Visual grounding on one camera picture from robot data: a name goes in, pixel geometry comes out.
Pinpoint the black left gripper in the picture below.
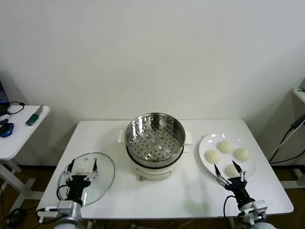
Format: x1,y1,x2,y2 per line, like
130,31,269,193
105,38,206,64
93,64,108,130
62,158,99,203

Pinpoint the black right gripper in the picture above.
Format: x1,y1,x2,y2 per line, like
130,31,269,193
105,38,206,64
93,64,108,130
213,160,254,204

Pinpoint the white steamed baozi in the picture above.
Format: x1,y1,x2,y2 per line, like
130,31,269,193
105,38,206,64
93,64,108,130
218,140,234,154
205,150,221,165
225,164,240,178
234,147,252,161

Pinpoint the round glass pot lid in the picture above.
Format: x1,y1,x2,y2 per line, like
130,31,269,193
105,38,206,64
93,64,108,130
58,152,116,207

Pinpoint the perforated steel steamer basket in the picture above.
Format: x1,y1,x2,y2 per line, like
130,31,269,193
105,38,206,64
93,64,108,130
118,113,193,168

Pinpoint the white round plate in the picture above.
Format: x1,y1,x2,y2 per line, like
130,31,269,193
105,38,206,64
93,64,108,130
198,133,257,183

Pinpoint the white side table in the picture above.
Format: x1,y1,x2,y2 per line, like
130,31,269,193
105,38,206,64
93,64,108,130
0,104,51,212

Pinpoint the white stand base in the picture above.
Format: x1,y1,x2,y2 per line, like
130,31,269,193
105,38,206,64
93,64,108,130
280,167,305,189

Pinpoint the white electric cooker pot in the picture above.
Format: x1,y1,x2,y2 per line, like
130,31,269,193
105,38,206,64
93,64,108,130
126,143,189,182

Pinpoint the black power adapter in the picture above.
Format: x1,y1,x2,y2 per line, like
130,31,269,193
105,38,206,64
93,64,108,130
289,116,305,131

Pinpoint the blue computer mouse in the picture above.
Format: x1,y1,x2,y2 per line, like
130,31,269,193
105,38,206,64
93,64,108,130
0,122,15,138

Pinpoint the white shelf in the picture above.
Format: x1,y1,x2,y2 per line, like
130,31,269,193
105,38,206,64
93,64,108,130
293,87,305,104

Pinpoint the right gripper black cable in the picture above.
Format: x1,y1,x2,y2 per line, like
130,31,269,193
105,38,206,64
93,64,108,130
224,195,239,218

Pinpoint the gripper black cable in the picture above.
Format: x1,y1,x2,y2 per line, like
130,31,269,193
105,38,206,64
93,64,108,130
224,195,239,218
56,185,70,201

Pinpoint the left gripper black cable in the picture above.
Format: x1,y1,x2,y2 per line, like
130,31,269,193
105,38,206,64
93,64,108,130
56,185,70,201

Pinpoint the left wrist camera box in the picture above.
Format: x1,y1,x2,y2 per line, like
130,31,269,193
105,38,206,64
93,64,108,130
57,200,74,215

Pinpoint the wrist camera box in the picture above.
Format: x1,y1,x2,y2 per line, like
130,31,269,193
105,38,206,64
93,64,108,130
57,200,74,215
247,200,268,217

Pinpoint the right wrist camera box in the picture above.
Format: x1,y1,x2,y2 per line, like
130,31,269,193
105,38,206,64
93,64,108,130
247,200,268,217

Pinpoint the white power cable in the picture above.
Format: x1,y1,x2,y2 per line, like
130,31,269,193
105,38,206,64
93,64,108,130
266,130,295,161

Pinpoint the black power cable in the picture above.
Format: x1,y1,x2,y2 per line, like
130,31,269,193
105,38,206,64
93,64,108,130
270,127,305,166

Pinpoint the green handled knife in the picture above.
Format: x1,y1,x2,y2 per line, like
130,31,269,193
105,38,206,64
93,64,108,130
25,104,44,126

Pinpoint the black floor cable bundle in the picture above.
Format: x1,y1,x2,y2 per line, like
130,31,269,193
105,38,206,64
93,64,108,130
0,186,27,226

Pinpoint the black laptop cable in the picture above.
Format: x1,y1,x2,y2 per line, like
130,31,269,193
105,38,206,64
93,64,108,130
7,101,25,115

